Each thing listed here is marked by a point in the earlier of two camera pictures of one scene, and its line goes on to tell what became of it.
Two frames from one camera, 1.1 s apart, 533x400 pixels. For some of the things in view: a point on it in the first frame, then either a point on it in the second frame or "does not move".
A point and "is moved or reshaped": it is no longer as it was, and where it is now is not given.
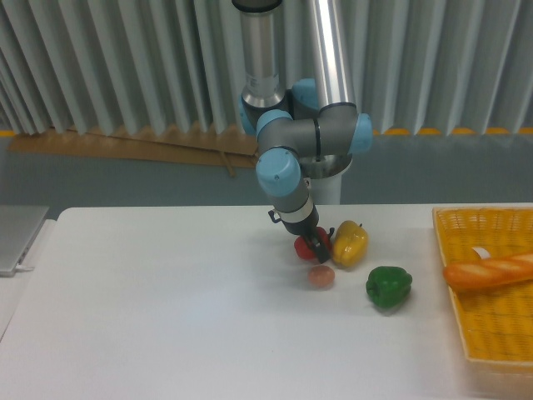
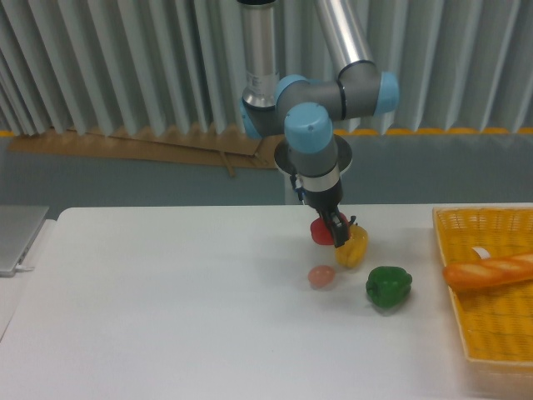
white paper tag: x=482 y=252 does not move
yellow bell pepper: x=351 y=244 does not move
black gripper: x=306 y=229 → x=326 y=201
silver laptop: x=19 y=226 does not move
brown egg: x=321 y=277 does not move
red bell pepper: x=305 y=247 is moved or reshaped
